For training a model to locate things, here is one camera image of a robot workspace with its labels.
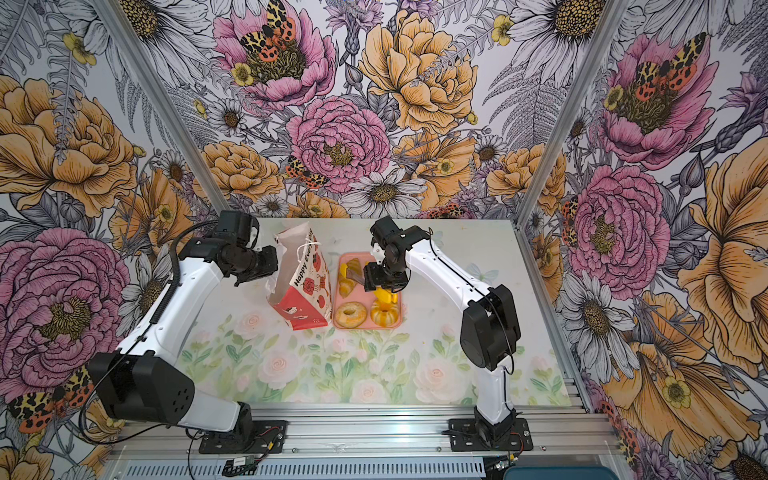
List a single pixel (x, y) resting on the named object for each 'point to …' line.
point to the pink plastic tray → (359, 294)
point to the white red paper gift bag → (300, 287)
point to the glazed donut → (351, 321)
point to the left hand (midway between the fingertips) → (274, 275)
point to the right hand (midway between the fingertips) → (377, 291)
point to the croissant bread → (346, 286)
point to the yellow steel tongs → (381, 295)
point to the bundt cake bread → (384, 315)
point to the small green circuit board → (241, 466)
